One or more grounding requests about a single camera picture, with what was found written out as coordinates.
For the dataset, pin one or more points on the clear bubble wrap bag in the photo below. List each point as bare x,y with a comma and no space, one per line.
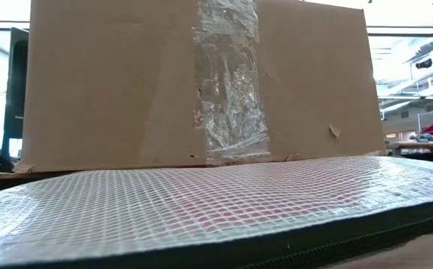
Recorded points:
201,194

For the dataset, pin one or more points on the brown cardboard box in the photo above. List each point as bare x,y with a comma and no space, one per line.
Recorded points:
108,93

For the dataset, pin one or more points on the clear packing tape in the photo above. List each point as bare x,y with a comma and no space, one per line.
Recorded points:
231,93

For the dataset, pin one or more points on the black tower stand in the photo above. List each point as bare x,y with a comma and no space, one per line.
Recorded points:
16,93

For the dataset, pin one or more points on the light blue foam roll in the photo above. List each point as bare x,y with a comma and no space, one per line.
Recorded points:
427,137

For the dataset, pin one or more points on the black ceiling fixture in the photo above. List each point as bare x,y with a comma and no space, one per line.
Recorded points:
423,63

